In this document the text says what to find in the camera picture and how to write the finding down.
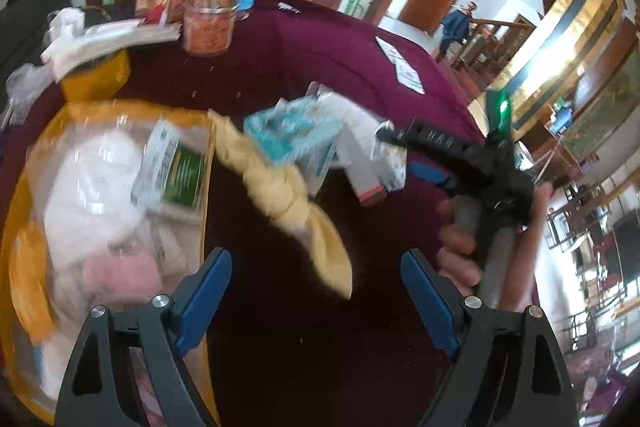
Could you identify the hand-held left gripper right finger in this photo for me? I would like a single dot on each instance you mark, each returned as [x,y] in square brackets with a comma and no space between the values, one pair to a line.
[427,299]

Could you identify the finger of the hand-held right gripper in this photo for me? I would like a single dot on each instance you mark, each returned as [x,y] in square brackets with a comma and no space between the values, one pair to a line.
[430,139]
[435,172]

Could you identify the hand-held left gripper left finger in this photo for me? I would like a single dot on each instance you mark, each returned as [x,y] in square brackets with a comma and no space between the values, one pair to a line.
[205,297]

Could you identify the white packet with orange end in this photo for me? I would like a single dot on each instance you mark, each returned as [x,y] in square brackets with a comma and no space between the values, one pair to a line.
[365,162]

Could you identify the pink fluffy plush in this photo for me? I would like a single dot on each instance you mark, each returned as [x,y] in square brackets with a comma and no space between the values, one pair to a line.
[120,272]

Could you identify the green white wipes packet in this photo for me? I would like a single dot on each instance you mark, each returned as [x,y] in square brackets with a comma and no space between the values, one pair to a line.
[175,172]

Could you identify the yellow knotted headband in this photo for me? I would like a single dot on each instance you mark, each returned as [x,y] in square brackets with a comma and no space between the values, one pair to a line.
[280,192]

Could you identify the teal packet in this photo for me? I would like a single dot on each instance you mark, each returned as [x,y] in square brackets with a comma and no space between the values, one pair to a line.
[290,137]

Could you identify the white padded item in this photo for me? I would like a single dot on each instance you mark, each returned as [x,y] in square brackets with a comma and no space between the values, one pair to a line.
[85,192]

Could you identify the yellow clear-front bag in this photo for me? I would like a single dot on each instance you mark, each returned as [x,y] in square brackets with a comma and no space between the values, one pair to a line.
[30,277]

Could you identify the person's right hand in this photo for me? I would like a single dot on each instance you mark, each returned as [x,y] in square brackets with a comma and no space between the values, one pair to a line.
[457,252]

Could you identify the white paper card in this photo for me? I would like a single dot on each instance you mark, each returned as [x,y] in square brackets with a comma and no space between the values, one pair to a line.
[390,49]
[410,77]

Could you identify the wooden chair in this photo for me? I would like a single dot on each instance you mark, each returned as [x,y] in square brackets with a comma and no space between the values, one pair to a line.
[575,212]

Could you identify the maroon tablecloth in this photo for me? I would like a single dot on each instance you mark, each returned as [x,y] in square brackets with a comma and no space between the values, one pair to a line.
[300,357]

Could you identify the wooden stair railing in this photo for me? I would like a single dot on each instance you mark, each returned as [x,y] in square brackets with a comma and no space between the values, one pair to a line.
[495,47]

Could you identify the dark screen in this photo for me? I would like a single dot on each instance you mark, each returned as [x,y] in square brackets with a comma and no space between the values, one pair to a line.
[627,252]

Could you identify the small crumpled wrapper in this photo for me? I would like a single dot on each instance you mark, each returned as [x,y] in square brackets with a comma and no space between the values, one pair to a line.
[289,8]

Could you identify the red lid plastic jar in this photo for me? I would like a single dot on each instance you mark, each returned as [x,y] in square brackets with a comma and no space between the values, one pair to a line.
[210,22]

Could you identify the flat white packet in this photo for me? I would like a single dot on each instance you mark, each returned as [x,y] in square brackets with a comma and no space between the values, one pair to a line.
[115,39]

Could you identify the clear crumpled plastic bag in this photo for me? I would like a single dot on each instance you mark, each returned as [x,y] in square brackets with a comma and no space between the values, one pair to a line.
[27,89]

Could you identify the white crumpled plastic bag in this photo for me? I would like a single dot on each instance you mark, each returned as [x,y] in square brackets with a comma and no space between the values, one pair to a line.
[62,29]

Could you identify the black bag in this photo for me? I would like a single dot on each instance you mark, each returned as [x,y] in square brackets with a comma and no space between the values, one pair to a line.
[30,27]

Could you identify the gold framed wall mural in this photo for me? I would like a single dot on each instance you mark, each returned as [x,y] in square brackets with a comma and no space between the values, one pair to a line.
[610,107]

